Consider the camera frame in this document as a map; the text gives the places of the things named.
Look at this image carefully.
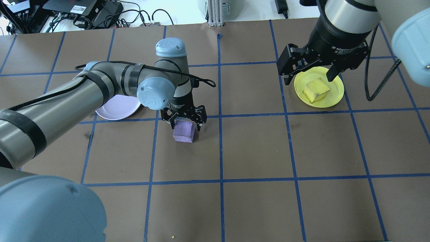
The purple foam block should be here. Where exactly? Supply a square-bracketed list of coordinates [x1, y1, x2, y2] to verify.
[173, 120, 196, 143]

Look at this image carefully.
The yellow foam block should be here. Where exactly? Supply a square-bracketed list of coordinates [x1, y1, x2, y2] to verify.
[302, 78, 331, 104]

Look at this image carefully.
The yellow plate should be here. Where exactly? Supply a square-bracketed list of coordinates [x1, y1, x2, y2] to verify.
[294, 66, 345, 108]

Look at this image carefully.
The purple plate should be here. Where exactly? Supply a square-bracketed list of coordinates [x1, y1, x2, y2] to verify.
[95, 94, 141, 121]

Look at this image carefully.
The black power adapter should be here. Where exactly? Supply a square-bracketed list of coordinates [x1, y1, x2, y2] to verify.
[275, 0, 290, 19]

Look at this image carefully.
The black flat adapter box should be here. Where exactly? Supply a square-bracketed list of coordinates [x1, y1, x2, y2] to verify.
[91, 2, 124, 29]

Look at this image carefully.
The black box with white label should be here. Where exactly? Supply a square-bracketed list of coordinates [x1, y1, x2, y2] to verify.
[42, 0, 98, 18]

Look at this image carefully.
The black hub with white label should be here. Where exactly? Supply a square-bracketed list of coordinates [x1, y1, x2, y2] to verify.
[0, 0, 31, 21]

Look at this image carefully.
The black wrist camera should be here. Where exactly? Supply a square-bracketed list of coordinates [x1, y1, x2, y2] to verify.
[356, 42, 369, 63]

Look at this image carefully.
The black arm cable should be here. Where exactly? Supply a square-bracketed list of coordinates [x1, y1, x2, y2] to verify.
[364, 25, 402, 102]
[76, 60, 217, 88]

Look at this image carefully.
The aluminium profile post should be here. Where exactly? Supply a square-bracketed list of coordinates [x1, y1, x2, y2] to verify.
[206, 0, 225, 27]

